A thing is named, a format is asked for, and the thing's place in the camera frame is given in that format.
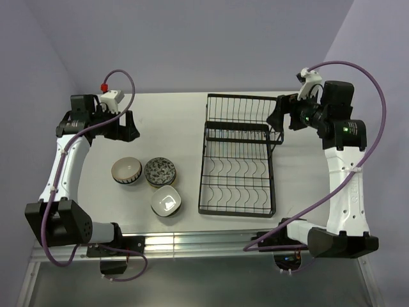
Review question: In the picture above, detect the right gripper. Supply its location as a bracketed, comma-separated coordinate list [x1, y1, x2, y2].
[266, 88, 328, 132]

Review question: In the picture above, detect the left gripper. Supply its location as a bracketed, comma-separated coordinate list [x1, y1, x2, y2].
[90, 106, 139, 142]

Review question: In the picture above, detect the white bowl with striped outside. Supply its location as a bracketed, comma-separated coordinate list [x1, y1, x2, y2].
[111, 157, 143, 185]

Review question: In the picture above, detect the green square bowl white inside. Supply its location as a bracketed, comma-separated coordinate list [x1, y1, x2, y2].
[151, 185, 181, 217]

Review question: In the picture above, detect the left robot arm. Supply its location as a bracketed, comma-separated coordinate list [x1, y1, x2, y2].
[25, 90, 140, 255]

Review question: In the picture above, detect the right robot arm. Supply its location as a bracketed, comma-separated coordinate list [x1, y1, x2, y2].
[266, 81, 379, 258]

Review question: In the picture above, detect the leaf patterned bowl stack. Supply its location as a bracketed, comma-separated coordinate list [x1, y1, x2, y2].
[144, 157, 176, 188]

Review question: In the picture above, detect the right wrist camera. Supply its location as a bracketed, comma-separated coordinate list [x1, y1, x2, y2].
[297, 68, 322, 100]

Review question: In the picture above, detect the black wire dish rack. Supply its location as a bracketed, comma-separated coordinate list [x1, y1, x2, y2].
[198, 93, 284, 218]

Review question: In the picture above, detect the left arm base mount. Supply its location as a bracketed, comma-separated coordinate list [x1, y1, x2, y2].
[86, 236, 148, 278]

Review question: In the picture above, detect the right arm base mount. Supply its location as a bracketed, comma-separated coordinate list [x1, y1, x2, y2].
[256, 230, 308, 273]

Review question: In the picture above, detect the aluminium frame rail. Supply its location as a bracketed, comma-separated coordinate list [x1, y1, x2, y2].
[17, 230, 384, 306]

